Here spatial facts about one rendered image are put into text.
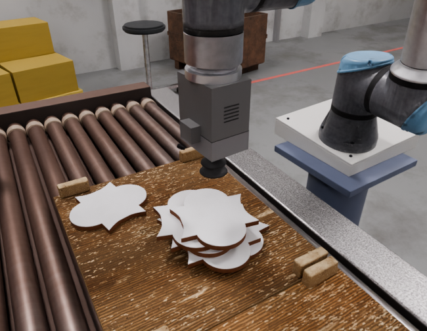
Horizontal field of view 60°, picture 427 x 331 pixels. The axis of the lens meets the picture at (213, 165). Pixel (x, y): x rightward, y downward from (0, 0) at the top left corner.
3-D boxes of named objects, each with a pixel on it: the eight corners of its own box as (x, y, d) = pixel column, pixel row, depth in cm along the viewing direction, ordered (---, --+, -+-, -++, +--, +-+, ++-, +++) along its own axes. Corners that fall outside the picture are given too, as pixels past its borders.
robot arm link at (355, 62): (353, 90, 101) (364, 41, 93) (395, 110, 91) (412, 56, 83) (320, 101, 95) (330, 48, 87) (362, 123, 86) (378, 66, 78)
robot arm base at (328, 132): (343, 119, 108) (350, 87, 102) (388, 141, 98) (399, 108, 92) (306, 134, 101) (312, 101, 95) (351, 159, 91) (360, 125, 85)
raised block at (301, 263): (318, 257, 60) (321, 244, 58) (327, 264, 58) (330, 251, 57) (290, 271, 57) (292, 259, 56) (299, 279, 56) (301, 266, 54)
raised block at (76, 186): (88, 186, 77) (86, 175, 75) (90, 191, 75) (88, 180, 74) (58, 195, 74) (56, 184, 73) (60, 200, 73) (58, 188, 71)
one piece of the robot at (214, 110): (153, 45, 47) (163, 155, 56) (190, 62, 41) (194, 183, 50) (216, 35, 52) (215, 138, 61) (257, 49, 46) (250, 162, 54)
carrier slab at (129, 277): (205, 157, 90) (205, 152, 89) (330, 268, 60) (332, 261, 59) (54, 203, 74) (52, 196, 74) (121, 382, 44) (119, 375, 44)
